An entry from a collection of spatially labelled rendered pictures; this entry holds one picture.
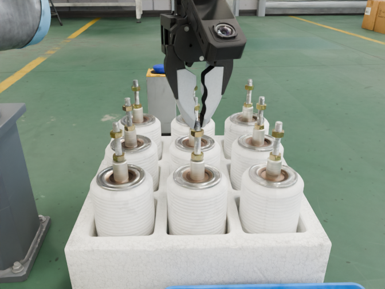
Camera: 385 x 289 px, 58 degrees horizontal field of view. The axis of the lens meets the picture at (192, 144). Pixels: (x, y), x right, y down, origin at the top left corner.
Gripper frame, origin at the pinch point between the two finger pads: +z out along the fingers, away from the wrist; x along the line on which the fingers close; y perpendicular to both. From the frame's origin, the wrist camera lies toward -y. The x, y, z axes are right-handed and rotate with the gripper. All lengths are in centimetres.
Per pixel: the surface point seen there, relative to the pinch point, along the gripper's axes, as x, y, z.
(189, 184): 2.0, -1.7, 9.2
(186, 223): 2.9, -3.2, 15.1
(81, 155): 19, 64, 35
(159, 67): -3.1, 40.3, 1.7
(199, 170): 0.0, -0.5, 7.8
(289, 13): -288, 442, 31
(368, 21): -294, 287, 26
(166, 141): -1.6, 28.9, 16.6
